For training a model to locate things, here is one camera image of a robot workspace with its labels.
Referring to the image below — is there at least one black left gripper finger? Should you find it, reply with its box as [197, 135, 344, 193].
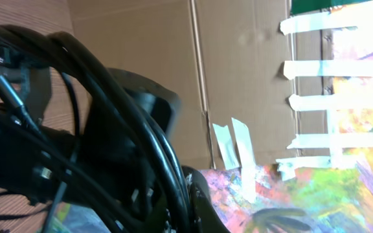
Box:
[182, 166, 229, 233]

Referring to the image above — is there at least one black USB cable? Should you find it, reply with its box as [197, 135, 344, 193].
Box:
[0, 19, 194, 233]

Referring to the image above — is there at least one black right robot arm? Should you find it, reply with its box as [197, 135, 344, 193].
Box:
[0, 69, 181, 221]

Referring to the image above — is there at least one colourful painted sheet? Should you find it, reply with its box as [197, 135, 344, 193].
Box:
[53, 0, 373, 233]

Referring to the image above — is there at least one brown cardboard wall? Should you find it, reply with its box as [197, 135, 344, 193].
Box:
[69, 0, 329, 169]

